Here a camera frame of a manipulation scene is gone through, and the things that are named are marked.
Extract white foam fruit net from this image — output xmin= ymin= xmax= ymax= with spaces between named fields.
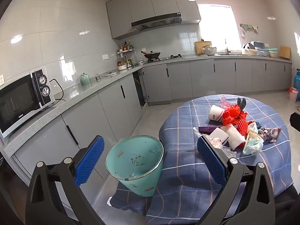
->
xmin=225 ymin=125 xmax=246 ymax=150

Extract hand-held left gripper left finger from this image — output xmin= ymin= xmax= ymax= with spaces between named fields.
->
xmin=25 ymin=135 xmax=105 ymax=225

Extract light wooden board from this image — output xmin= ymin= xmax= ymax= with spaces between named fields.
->
xmin=279 ymin=46 xmax=291 ymax=59

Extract clear plastic wrapper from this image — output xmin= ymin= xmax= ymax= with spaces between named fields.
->
xmin=193 ymin=127 xmax=237 ymax=156

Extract black power cable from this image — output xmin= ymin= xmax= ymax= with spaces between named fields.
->
xmin=48 ymin=78 xmax=66 ymax=101

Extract wall hooks with cloths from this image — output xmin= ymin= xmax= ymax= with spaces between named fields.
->
xmin=239 ymin=23 xmax=259 ymax=38

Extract grey kitchen cabinets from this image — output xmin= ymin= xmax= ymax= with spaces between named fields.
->
xmin=106 ymin=0 xmax=202 ymax=40
xmin=0 ymin=54 xmax=293 ymax=188

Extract black wok with lid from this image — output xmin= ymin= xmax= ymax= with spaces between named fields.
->
xmin=141 ymin=50 xmax=161 ymax=60

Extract blue white countertop appliance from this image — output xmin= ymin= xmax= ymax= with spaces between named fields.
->
xmin=250 ymin=41 xmax=270 ymax=57

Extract white small box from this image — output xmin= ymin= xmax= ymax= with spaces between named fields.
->
xmin=209 ymin=127 xmax=231 ymax=146

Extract red foam fruit net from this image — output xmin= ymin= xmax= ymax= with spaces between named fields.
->
xmin=234 ymin=111 xmax=255 ymax=136

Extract teal trash bin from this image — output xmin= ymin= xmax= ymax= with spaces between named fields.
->
xmin=105 ymin=135 xmax=164 ymax=197

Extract plaid fabric scrap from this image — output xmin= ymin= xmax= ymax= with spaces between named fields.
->
xmin=260 ymin=127 xmax=282 ymax=143

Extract white paper cup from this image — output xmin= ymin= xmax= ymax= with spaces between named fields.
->
xmin=208 ymin=105 xmax=226 ymax=123

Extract grey upper kitchen cabinets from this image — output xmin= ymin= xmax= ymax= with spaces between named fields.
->
xmin=106 ymin=0 xmax=202 ymax=40

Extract purple snack packet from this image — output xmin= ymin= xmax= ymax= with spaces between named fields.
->
xmin=198 ymin=126 xmax=222 ymax=133

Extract pink plastic bucket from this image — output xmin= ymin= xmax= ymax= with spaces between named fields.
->
xmin=289 ymin=87 xmax=299 ymax=102

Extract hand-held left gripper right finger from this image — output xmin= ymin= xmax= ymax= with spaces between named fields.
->
xmin=196 ymin=135 xmax=276 ymax=225

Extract gas stove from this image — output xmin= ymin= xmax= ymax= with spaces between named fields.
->
xmin=146 ymin=55 xmax=185 ymax=64

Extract stacked metal bowls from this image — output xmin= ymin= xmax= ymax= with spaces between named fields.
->
xmin=202 ymin=45 xmax=217 ymax=56

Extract black range hood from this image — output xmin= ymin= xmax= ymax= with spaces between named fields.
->
xmin=131 ymin=13 xmax=182 ymax=31

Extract black silver microwave oven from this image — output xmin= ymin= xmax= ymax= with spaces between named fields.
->
xmin=0 ymin=66 xmax=56 ymax=139

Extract row of condiment bottles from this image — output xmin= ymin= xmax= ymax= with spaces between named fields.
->
xmin=117 ymin=40 xmax=134 ymax=66

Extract grey lower kitchen cabinets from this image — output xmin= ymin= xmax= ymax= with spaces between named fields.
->
xmin=0 ymin=54 xmax=293 ymax=188

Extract green-white wrapper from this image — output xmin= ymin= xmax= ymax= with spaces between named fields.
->
xmin=242 ymin=131 xmax=264 ymax=155

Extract red plastic bag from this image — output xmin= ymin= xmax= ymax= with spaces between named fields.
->
xmin=218 ymin=96 xmax=242 ymax=126

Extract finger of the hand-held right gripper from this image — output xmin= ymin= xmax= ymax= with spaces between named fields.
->
xmin=290 ymin=113 xmax=300 ymax=131

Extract blue gas cylinder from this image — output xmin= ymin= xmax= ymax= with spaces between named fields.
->
xmin=294 ymin=68 xmax=300 ymax=94

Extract white dish container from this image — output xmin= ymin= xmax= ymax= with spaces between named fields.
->
xmin=241 ymin=43 xmax=257 ymax=56

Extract bright window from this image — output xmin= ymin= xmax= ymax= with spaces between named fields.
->
xmin=197 ymin=4 xmax=242 ymax=52

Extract metal spice rack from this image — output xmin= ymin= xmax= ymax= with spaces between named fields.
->
xmin=116 ymin=40 xmax=136 ymax=67

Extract wooden cutting board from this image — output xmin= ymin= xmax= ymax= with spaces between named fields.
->
xmin=195 ymin=41 xmax=212 ymax=54

